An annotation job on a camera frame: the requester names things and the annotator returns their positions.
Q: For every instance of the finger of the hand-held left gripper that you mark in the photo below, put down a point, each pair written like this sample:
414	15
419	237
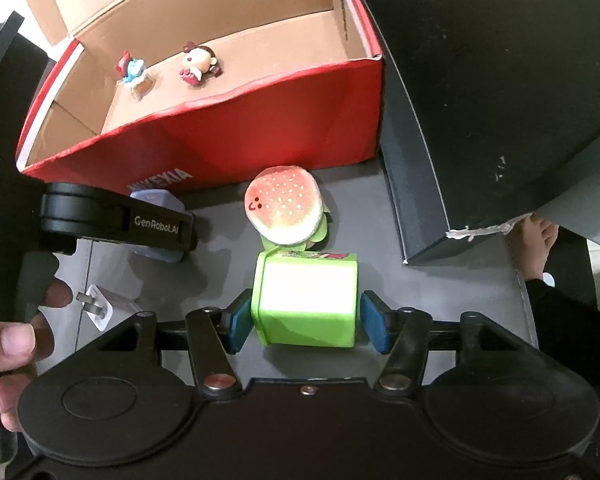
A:
120	222

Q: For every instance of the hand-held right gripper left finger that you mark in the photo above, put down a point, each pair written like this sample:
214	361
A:
237	327

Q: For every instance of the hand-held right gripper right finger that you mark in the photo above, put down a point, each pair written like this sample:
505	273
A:
377	322

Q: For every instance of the lavender cube charger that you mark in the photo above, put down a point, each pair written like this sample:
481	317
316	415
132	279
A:
155	197

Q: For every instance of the green cube box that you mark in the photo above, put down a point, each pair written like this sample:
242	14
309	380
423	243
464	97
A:
305	305

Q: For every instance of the white charger plug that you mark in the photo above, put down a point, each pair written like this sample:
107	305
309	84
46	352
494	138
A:
107	306

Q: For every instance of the red cardboard shoe box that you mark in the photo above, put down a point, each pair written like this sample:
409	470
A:
205	130

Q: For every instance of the burger plush toy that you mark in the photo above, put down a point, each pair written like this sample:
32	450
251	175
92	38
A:
285	205

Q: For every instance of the small blue red figurine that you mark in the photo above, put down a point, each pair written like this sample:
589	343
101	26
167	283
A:
130	71

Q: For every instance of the brown-haired girl figurine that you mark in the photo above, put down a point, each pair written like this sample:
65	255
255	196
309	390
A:
197	65

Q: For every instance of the person's left hand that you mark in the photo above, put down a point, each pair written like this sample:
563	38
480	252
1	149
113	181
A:
7	342

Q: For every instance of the grey leather mat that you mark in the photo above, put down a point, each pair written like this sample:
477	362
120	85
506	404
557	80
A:
430	300

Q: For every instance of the person's bare foot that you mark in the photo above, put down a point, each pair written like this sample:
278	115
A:
535	250

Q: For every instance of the large black box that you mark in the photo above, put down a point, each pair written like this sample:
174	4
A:
480	110

